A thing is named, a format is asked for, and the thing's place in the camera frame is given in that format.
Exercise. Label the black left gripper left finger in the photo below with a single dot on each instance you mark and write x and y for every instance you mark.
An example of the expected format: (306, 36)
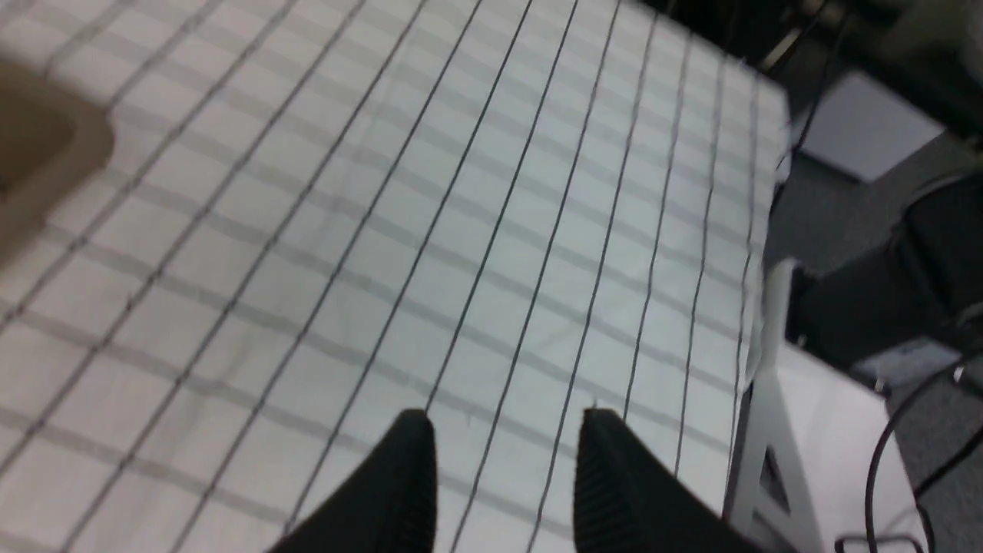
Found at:
(388, 504)

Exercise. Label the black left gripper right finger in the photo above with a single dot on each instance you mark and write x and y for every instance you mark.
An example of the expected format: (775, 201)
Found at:
(624, 500)

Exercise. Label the black equipment beside table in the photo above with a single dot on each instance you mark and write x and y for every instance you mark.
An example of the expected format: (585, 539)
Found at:
(923, 282)

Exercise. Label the grey box on floor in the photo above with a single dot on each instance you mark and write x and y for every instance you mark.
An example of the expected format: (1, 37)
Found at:
(863, 129)

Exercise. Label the olive green plastic bin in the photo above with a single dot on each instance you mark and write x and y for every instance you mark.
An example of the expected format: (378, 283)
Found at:
(52, 139)

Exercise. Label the white table frame leg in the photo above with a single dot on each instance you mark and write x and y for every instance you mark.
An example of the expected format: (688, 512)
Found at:
(820, 469)

